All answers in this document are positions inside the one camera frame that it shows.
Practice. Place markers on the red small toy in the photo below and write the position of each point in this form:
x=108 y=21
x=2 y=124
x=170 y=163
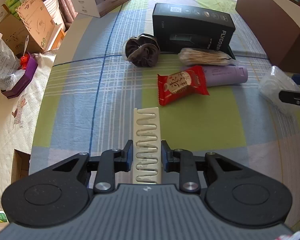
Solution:
x=25 y=57

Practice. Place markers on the pink curtain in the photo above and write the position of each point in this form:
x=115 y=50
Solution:
x=68 y=10

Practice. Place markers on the brown cardboard box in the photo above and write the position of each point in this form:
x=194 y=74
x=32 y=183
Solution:
x=36 y=23

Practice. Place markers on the large brown storage box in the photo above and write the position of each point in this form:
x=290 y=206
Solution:
x=276 y=24

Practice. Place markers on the purple small box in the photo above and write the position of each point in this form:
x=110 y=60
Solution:
x=24 y=79

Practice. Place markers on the white paper stack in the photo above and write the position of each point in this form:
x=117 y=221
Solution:
x=53 y=8

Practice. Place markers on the green tissue packs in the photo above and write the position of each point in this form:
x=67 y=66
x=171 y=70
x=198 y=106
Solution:
x=13 y=1

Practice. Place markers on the red snack packet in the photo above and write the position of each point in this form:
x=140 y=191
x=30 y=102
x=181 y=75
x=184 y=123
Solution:
x=178 y=85

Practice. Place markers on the white floral cloth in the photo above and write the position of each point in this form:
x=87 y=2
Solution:
x=18 y=117

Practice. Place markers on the dark brown hair scrunchie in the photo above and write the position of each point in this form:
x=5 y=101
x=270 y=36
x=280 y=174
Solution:
x=141 y=51

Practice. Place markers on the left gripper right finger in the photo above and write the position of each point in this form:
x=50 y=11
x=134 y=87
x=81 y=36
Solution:
x=232 y=192

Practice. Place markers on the black Flyco product box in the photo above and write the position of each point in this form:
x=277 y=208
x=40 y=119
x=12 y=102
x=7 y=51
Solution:
x=178 y=26

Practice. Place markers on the purple cream tube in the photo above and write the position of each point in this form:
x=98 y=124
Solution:
x=215 y=75

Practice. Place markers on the cream slotted plastic rack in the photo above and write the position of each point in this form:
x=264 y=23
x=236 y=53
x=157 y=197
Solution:
x=146 y=166

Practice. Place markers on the bag of wooden toothpicks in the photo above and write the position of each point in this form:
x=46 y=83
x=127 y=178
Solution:
x=191 y=57

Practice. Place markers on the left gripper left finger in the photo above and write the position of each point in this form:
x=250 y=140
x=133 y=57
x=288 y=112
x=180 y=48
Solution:
x=61 y=192

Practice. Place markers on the clear plastic bag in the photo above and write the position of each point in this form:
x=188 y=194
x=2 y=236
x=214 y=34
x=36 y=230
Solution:
x=10 y=70

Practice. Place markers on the checkered tablecloth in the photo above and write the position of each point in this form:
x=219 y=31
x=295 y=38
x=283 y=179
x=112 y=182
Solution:
x=92 y=92

